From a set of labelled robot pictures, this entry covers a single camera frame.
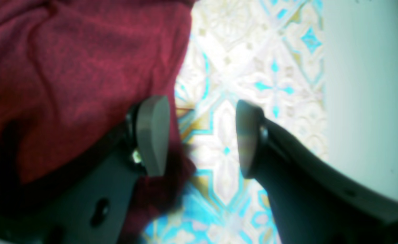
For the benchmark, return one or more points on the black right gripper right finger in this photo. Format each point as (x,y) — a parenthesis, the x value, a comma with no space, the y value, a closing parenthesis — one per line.
(311,202)

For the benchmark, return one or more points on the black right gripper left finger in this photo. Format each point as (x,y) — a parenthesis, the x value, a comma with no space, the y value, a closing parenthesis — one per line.
(86,200)

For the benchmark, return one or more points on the maroon long-sleeve t-shirt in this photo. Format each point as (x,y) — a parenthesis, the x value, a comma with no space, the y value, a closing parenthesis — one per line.
(70,70)

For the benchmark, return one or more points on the patterned colourful tablecloth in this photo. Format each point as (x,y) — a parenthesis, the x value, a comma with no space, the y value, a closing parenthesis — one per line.
(269,53)

